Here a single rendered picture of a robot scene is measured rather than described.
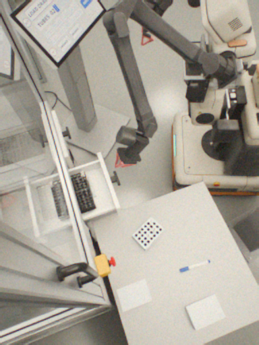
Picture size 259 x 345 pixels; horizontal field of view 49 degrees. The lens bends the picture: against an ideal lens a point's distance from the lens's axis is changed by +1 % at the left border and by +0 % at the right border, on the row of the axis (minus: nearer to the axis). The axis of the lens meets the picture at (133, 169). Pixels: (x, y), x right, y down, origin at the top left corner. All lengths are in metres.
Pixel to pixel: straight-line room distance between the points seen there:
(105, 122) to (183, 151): 0.80
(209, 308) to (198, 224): 0.35
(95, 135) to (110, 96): 0.47
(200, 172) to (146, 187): 0.46
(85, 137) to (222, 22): 1.54
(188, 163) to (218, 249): 0.83
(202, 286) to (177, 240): 0.21
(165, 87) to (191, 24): 0.94
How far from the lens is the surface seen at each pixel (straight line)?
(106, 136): 2.42
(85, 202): 1.24
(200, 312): 1.25
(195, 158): 2.04
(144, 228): 1.28
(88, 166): 1.33
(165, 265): 1.30
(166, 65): 2.98
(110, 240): 1.32
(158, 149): 2.37
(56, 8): 1.74
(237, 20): 1.27
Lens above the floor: 2.04
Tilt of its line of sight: 64 degrees down
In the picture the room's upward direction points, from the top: 4 degrees counter-clockwise
